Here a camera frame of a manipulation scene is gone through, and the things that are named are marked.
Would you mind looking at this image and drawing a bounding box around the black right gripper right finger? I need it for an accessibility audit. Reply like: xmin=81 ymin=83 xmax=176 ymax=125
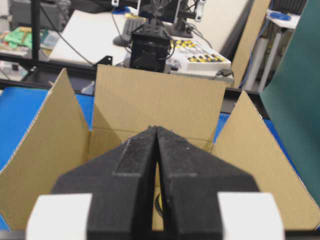
xmin=157 ymin=127 xmax=285 ymax=240

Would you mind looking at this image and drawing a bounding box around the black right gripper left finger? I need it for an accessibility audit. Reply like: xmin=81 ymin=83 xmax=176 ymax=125
xmin=25 ymin=127 xmax=157 ymax=240

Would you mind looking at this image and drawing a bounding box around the brown cardboard box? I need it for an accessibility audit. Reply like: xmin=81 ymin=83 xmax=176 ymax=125
xmin=0 ymin=65 xmax=320 ymax=239

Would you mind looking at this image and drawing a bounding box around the black roll inside box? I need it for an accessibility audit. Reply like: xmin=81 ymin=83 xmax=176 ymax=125
xmin=154 ymin=193 xmax=163 ymax=218

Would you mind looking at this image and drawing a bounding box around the tall cardboard sheet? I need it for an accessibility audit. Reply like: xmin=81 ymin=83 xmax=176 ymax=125
xmin=231 ymin=0 xmax=271 ymax=89

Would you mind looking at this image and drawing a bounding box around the blue table mat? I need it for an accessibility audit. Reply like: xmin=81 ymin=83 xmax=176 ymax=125
xmin=0 ymin=86 xmax=285 ymax=231

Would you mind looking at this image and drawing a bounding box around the dark green board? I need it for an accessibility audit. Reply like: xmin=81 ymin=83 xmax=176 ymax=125
xmin=260 ymin=0 xmax=320 ymax=203

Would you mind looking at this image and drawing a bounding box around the white yellow tool case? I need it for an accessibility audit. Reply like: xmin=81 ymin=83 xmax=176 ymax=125
xmin=166 ymin=38 xmax=232 ymax=75

